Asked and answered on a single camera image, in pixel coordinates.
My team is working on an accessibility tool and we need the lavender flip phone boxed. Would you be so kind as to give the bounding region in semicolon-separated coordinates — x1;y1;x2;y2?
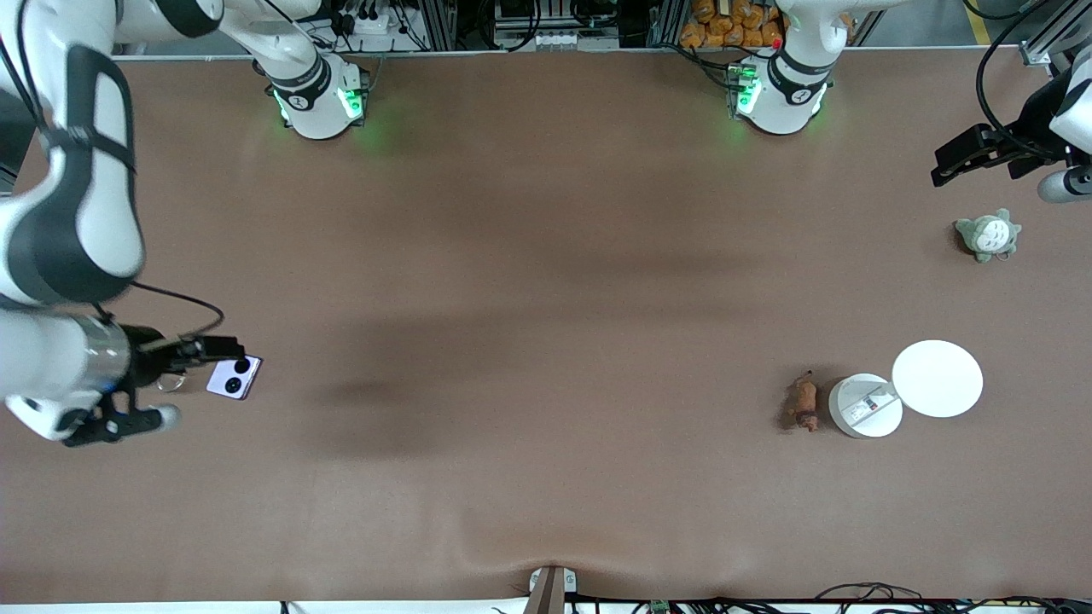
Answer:
206;354;264;402

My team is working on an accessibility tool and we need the brown lion statue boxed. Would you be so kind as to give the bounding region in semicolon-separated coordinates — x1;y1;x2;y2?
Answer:
783;371;822;434

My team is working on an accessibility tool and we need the grey totoro plush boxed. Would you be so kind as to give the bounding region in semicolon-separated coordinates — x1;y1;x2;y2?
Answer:
955;208;1023;264

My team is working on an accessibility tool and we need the white round disc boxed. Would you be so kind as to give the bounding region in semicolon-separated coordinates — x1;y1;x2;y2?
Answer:
892;339;985;419

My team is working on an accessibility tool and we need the orange plush toy pile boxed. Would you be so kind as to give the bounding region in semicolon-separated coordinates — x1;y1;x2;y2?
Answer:
680;0;786;49

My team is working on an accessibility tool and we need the white cylindrical device with label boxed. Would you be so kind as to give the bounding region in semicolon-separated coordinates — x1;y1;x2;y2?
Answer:
828;373;903;440

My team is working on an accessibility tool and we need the white power strip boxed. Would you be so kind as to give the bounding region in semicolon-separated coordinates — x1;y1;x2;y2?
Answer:
333;4;402;37

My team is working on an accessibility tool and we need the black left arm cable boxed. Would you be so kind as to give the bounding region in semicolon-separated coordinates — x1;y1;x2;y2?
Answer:
975;0;1072;163

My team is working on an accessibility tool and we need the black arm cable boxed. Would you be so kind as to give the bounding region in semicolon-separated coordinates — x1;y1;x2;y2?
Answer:
975;0;1072;163
85;280;227;342

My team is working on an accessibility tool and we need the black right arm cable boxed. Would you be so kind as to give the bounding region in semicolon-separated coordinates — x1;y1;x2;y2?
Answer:
85;280;227;342

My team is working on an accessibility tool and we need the aluminium corner frame profile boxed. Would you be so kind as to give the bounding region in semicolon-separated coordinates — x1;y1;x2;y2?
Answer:
1019;0;1092;67

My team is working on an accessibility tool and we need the aluminium equipment rack frame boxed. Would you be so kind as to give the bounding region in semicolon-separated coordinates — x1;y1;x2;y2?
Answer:
409;0;692;52

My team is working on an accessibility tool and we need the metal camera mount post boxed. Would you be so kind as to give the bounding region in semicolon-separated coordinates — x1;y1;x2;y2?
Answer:
527;565;578;614

